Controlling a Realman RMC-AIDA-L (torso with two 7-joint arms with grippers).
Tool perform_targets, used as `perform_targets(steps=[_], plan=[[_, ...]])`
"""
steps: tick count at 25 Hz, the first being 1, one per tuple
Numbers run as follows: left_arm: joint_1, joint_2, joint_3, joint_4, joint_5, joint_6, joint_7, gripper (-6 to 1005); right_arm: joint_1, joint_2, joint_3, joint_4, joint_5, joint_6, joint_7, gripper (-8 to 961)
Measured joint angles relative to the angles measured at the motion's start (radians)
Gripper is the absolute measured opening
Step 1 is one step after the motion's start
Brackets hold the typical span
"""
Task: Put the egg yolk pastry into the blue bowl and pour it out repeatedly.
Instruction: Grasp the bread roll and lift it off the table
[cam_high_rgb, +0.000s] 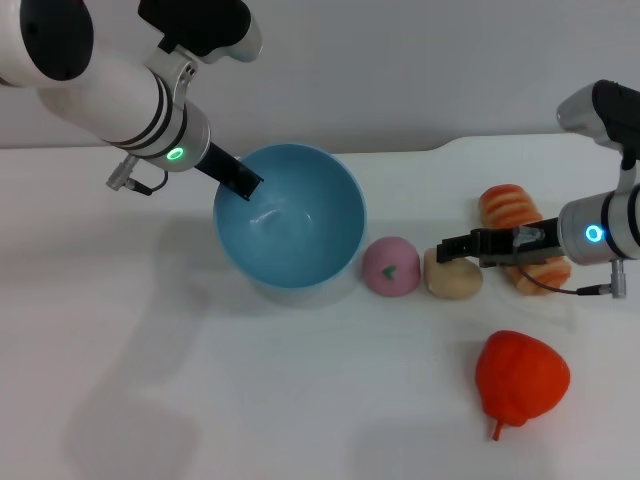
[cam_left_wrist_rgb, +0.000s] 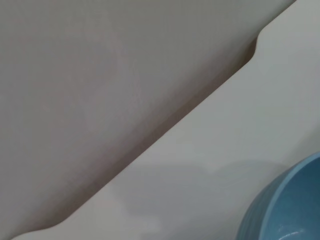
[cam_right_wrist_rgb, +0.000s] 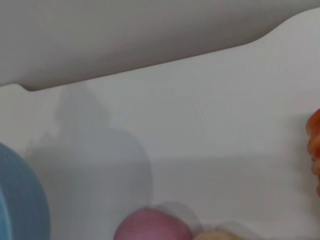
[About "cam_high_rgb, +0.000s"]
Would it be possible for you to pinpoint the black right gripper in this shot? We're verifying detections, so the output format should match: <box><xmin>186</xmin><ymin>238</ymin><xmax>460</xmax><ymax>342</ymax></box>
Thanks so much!
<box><xmin>436</xmin><ymin>217</ymin><xmax>564</xmax><ymax>269</ymax></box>

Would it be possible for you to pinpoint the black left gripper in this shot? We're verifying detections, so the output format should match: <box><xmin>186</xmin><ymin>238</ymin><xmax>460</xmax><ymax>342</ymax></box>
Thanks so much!
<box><xmin>195</xmin><ymin>142</ymin><xmax>265</xmax><ymax>202</ymax></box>

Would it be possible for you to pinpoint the beige egg yolk pastry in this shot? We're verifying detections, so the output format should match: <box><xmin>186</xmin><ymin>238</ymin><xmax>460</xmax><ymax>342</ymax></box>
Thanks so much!
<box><xmin>423</xmin><ymin>247</ymin><xmax>485</xmax><ymax>300</ymax></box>

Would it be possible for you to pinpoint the blue bowl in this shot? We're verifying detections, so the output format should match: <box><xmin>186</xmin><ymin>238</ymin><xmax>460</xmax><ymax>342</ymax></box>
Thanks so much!
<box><xmin>212</xmin><ymin>143</ymin><xmax>369</xmax><ymax>290</ymax></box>

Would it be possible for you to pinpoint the pink peach bun toy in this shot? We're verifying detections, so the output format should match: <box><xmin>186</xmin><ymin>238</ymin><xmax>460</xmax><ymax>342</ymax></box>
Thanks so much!
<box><xmin>361</xmin><ymin>235</ymin><xmax>422</xmax><ymax>299</ymax></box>

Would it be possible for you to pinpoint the striped sausage bread toy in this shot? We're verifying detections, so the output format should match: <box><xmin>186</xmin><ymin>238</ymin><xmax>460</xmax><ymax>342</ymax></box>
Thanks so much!
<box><xmin>478</xmin><ymin>183</ymin><xmax>572</xmax><ymax>296</ymax></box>

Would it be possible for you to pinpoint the red bell pepper toy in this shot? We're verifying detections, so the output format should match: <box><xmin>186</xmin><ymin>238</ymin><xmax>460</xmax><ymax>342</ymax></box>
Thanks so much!
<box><xmin>474</xmin><ymin>329</ymin><xmax>571</xmax><ymax>442</ymax></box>

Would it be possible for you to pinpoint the left arm connector cable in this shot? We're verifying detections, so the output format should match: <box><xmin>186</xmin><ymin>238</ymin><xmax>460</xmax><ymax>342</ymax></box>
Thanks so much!
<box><xmin>105</xmin><ymin>154</ymin><xmax>169</xmax><ymax>196</ymax></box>

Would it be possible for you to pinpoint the arm connector cable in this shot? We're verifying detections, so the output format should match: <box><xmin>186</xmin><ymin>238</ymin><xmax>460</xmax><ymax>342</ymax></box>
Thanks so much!
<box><xmin>514</xmin><ymin>227</ymin><xmax>629</xmax><ymax>300</ymax></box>
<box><xmin>105</xmin><ymin>154</ymin><xmax>169</xmax><ymax>196</ymax></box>

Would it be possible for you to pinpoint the right arm connector cable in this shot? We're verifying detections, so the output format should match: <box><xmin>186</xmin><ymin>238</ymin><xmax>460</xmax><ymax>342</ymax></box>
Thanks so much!
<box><xmin>514</xmin><ymin>227</ymin><xmax>629</xmax><ymax>300</ymax></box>

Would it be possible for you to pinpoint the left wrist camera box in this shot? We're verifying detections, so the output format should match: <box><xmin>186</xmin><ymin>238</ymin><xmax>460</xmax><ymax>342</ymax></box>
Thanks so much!
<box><xmin>137</xmin><ymin>0</ymin><xmax>264</xmax><ymax>65</ymax></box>

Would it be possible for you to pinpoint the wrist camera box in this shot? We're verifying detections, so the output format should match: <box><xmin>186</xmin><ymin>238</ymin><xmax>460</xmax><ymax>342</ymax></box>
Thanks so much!
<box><xmin>137</xmin><ymin>0</ymin><xmax>264</xmax><ymax>65</ymax></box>
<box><xmin>556</xmin><ymin>79</ymin><xmax>640</xmax><ymax>169</ymax></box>

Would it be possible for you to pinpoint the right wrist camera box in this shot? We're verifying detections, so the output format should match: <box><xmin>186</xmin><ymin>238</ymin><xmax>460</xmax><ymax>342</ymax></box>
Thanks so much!
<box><xmin>556</xmin><ymin>79</ymin><xmax>640</xmax><ymax>169</ymax></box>

